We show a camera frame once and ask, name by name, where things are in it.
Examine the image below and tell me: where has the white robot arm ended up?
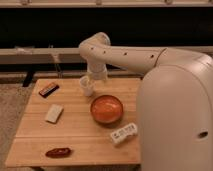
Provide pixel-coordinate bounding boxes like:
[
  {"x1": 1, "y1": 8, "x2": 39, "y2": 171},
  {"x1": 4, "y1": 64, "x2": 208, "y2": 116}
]
[{"x1": 79, "y1": 32, "x2": 213, "y2": 171}]

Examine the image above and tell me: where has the white paper cup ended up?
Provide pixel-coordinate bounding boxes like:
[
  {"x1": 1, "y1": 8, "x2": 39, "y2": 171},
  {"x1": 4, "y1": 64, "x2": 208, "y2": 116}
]
[{"x1": 79, "y1": 75, "x2": 94, "y2": 97}]

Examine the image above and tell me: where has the orange bowl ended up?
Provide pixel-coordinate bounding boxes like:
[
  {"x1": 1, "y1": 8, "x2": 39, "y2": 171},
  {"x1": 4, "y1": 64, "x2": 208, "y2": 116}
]
[{"x1": 90, "y1": 95, "x2": 124, "y2": 124}]

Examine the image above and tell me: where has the dark brown snack bar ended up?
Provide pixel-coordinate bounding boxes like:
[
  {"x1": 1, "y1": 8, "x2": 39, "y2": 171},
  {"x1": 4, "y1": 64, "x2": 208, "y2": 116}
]
[{"x1": 39, "y1": 82, "x2": 59, "y2": 98}]

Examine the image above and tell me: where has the white rectangular sponge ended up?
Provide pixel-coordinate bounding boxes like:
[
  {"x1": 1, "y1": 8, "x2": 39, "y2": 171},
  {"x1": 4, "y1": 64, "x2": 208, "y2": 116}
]
[{"x1": 45, "y1": 104, "x2": 63, "y2": 123}]

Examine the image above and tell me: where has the white plastic bottle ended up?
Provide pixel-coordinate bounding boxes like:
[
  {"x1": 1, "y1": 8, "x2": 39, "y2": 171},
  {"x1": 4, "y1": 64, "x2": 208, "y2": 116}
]
[{"x1": 110, "y1": 123, "x2": 138, "y2": 145}]

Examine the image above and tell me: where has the wooden table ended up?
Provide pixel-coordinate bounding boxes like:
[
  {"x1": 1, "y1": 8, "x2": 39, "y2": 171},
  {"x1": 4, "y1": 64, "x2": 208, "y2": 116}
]
[{"x1": 5, "y1": 79, "x2": 140, "y2": 167}]

